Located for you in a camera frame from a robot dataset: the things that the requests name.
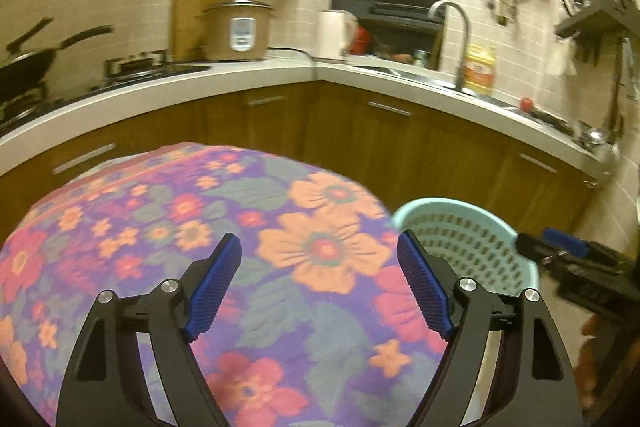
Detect gas stove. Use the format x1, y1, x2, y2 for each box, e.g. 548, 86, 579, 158
0, 49, 212, 135

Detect wall shelf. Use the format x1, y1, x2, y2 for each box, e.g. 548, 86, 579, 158
554, 1, 640, 54

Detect white electric kettle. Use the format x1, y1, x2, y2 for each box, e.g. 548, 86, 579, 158
317, 9, 359, 60

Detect steel sink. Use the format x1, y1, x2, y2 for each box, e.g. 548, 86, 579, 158
349, 61, 478, 94

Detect beige rice cooker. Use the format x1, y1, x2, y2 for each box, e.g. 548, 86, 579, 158
201, 0, 277, 62

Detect yellow dish soap bottle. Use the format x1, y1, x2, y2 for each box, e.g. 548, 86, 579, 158
462, 45, 497, 98

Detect red pot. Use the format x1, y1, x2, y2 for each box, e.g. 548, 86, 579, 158
350, 27, 374, 56

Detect floral tablecloth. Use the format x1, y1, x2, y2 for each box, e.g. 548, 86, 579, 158
0, 143, 452, 427

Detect wooden cutting board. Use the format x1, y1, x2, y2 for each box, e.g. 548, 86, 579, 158
172, 0, 237, 64

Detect wooden kitchen cabinets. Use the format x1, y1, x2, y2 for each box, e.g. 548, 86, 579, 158
0, 79, 610, 235

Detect white kitchen countertop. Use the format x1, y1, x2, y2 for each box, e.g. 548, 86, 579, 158
0, 56, 615, 178

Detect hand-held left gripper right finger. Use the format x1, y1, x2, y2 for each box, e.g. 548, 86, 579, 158
397, 229, 583, 427

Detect black power cord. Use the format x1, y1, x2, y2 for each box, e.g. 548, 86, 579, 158
266, 47, 322, 80

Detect metal ladle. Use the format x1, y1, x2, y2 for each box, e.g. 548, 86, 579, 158
579, 37, 632, 160

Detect black wok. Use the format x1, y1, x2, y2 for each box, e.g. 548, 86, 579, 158
0, 17, 114, 105

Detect chrome faucet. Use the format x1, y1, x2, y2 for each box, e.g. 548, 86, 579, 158
428, 0, 474, 91

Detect person's right hand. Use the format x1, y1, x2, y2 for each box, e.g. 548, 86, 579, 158
574, 313, 617, 414

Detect teal plastic basket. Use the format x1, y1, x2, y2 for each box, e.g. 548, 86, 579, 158
389, 198, 542, 305

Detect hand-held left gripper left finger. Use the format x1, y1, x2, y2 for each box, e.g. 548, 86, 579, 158
57, 232, 243, 427

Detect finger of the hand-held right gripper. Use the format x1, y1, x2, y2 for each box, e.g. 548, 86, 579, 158
515, 232, 568, 269
542, 227, 603, 260

